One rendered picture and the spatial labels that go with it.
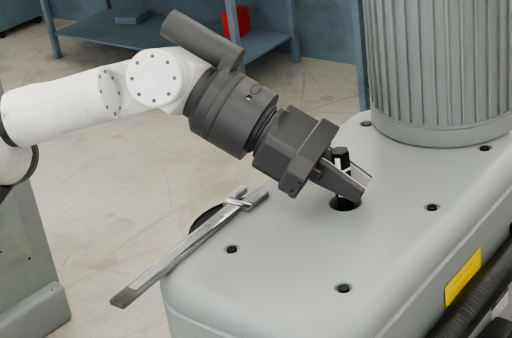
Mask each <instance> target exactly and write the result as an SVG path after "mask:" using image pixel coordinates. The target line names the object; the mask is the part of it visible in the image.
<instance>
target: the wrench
mask: <svg viewBox="0 0 512 338"><path fill-rule="evenodd" d="M247 192H248V188H247V186H245V185H241V186H240V187H238V188H237V189H236V190H234V191H233V192H232V193H230V194H229V195H228V196H227V197H226V198H225V199H224V200H223V201H222V205H223V206H224V207H223V208H221V209H220V210H219V211H218V212H217V213H216V214H215V215H213V216H212V217H211V218H209V219H208V220H207V221H206V222H204V223H203V224H202V225H201V226H200V227H199V228H197V229H196V230H195V231H193V232H192V233H191V234H189V235H188V236H187V237H186V238H185V239H184V240H183V241H181V242H180V243H179V244H177V245H176V246H175V247H174V248H172V249H171V250H170V251H169V252H167V253H166V254H165V255H164V256H163V257H162V258H160V259H159V260H158V261H156V262H155V263H154V264H152V265H151V266H150V267H149V268H148V269H147V270H146V271H144V272H143V273H142V274H141V275H139V276H138V277H137V278H135V279H134V280H133V281H132V282H131V283H130V284H129V285H127V286H126V287H125V288H123V289H122V290H121V291H119V292H118V293H117V294H116V295H115V296H114V297H112V298H111V299H110V300H109V302H110V304H111V305H113V306H114V307H117V308H120V309H125V308H126V307H128V306H129V305H130V304H131V303H133V302H134V301H135V300H136V299H137V298H138V297H139V296H140V295H142V294H143V293H144V292H145V291H147V290H148V289H149V288H150V287H152V286H153V285H154V284H155V283H157V281H159V280H160V279H161V278H162V277H163V276H164V275H166V274H167V273H168V272H169V271H171V270H172V269H173V268H174V267H176V266H177V265H178V264H179V263H180V262H181V261H182V260H183V259H185V258H186V257H187V256H188V255H190V254H191V253H192V252H193V251H195V250H196V249H197V248H198V247H199V246H200V245H201V244H203V243H204V242H205V241H206V240H207V239H209V238H210V237H211V236H212V235H214V234H215V233H216V232H217V231H218V230H219V229H220V228H222V227H223V226H224V225H225V224H226V223H228V222H229V221H230V220H231V219H233V218H234V217H235V216H236V215H237V214H239V213H240V211H244V212H250V211H251V210H252V209H253V208H255V207H257V206H258V205H259V204H260V203H261V202H263V201H264V200H265V199H266V198H267V197H268V196H269V194H268V191H266V190H260V191H259V192H258V193H256V194H255V195H254V196H253V197H251V198H250V199H249V200H248V201H247V202H245V201H241V200H239V199H240V198H242V197H243V196H244V195H245V194H246V193H247Z"/></svg>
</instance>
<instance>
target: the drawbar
mask: <svg viewBox="0 0 512 338"><path fill-rule="evenodd" d="M330 151H331V163H332V164H334V165H335V160H334V159H335V158H340V163H341V170H345V169H347V168H349V167H350V157H349V151H348V149H347V147H341V146H337V147H335V148H333V149H331V150H330ZM345 173H346V174H348V175H349V176H350V177H351V172H350V170H348V171H346V172H345ZM335 202H336V209H337V211H341V212H346V211H351V210H354V202H352V201H350V200H349V199H346V198H344V197H339V196H338V194H336V193H335Z"/></svg>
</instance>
